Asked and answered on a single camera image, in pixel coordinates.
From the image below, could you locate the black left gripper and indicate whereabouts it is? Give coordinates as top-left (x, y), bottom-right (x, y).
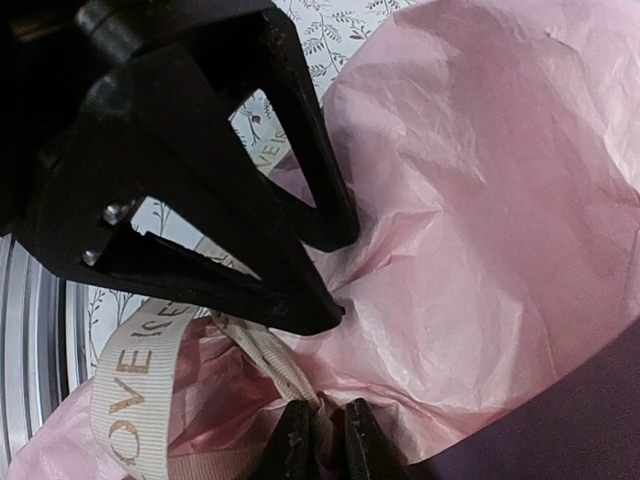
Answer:
top-left (1, 1), bottom-right (270, 234)

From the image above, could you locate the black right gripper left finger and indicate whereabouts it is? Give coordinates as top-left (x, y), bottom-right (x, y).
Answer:
top-left (262, 401), bottom-right (312, 480)

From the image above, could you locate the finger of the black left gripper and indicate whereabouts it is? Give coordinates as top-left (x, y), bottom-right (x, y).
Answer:
top-left (140, 1), bottom-right (360, 252)
top-left (14, 59), bottom-right (344, 335)

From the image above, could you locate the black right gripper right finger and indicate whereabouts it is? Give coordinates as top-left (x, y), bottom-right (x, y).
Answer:
top-left (344, 398), bottom-right (408, 480)

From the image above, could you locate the cream printed ribbon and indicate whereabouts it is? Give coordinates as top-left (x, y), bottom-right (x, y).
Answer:
top-left (91, 299), bottom-right (333, 479)

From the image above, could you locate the pink paper flower bouquet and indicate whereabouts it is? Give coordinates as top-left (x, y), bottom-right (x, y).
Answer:
top-left (1, 1), bottom-right (639, 479)

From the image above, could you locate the aluminium front rail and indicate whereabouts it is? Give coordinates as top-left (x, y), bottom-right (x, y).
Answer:
top-left (1, 235), bottom-right (88, 466)

